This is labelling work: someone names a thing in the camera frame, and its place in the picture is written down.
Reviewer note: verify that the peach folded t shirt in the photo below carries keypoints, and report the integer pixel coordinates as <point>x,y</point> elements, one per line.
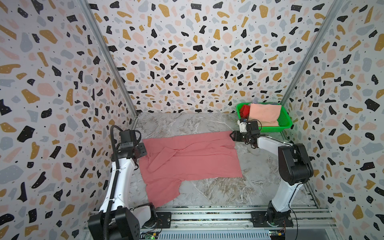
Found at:
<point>267,114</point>

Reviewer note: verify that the dusty pink t shirt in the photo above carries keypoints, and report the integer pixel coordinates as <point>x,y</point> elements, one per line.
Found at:
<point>171,161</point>

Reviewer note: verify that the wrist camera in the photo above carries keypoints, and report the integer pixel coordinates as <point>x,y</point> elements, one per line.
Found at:
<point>246,126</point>
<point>128,139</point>

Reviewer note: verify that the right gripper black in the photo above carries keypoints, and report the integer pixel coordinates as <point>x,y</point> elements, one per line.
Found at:
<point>237,135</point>

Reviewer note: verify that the right corner aluminium post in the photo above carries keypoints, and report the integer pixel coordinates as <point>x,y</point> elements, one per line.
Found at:
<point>331,15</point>

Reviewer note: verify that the left green circuit board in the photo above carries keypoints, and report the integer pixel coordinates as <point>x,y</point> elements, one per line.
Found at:
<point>149,236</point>

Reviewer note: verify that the corner aluminium post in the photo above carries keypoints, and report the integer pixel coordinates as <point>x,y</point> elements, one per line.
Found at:
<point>84,5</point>
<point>331,15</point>

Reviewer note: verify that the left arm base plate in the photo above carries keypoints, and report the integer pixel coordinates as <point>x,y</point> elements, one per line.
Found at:
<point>162,220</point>

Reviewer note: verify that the green plastic basket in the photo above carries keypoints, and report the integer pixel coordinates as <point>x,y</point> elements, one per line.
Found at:
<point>284,120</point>

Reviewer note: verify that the aluminium rail frame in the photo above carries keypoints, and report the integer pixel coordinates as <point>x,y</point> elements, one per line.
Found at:
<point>234,223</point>

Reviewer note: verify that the red t shirt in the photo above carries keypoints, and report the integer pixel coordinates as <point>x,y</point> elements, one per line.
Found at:
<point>244,112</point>

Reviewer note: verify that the left corner aluminium post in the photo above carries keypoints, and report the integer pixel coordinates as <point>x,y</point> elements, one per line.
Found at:
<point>84,5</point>

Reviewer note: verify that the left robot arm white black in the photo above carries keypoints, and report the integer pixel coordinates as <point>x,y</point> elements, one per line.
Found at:
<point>115,218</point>

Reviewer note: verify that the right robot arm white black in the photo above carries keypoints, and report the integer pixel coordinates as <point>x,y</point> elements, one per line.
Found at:
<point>295,169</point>

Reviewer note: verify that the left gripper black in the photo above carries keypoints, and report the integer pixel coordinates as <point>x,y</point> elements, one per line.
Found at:
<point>142,150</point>

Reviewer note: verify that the right circuit board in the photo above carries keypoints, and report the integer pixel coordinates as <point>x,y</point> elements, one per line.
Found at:
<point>277,235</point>

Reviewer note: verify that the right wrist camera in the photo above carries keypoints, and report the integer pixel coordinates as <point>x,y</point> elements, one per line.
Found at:
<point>246,126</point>

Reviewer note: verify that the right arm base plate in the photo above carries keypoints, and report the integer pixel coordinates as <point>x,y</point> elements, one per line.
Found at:
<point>264,219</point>

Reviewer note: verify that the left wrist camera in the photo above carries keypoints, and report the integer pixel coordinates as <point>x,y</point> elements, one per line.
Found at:
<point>128,139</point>

